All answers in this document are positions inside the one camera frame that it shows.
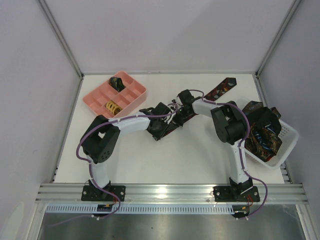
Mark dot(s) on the aluminium frame post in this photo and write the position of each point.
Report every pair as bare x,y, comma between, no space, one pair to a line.
44,7
279,34

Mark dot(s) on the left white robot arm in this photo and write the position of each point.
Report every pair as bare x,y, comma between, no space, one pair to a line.
99,141

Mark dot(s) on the left aluminium frame post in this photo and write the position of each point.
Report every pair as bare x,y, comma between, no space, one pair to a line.
44,7

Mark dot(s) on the aluminium front rail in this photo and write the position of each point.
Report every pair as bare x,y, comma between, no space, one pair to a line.
277,194

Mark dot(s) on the right aluminium frame post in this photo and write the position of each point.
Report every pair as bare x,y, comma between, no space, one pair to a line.
279,34

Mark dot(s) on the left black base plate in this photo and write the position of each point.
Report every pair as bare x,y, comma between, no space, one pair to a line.
93,194

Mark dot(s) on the rolled yellow patterned tie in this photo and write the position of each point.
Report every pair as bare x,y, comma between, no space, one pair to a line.
113,107

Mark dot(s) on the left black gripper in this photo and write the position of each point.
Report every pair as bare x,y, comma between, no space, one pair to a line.
162,128

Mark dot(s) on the pile of dark ties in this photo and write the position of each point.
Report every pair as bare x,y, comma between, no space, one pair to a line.
263,140

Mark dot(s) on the white plastic basket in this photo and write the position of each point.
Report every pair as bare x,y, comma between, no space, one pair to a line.
289,137

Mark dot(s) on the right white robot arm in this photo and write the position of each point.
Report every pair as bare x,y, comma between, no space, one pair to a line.
232,127

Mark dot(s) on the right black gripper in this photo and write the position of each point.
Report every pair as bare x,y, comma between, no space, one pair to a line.
181,119

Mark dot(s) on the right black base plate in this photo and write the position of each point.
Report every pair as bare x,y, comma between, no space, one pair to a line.
224,193

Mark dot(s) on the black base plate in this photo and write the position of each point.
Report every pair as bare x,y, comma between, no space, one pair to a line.
224,193
93,194

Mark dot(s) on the pink compartment organizer tray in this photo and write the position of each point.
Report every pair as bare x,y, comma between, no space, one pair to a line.
97,92

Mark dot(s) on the rolled black yellow tie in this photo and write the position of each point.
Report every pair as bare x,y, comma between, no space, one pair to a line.
117,83

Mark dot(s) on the white slotted cable duct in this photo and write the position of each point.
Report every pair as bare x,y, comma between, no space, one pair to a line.
207,209

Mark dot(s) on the dark red patterned tie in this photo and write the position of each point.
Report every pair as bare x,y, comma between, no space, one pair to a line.
201,105

